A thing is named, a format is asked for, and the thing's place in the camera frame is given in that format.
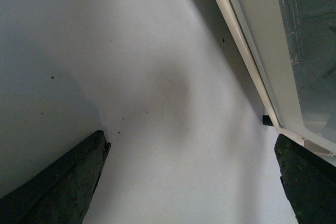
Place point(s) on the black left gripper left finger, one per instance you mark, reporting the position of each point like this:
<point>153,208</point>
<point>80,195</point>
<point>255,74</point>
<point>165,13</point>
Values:
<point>62,192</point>

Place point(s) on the white Toshiba toaster oven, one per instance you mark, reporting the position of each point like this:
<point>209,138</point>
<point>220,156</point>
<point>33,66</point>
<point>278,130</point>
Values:
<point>299,99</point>

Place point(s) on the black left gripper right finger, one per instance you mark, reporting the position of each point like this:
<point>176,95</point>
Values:
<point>308,182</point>

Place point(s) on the metal oven wire rack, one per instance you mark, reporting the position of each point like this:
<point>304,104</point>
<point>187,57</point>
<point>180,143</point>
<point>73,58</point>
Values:
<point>292,25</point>

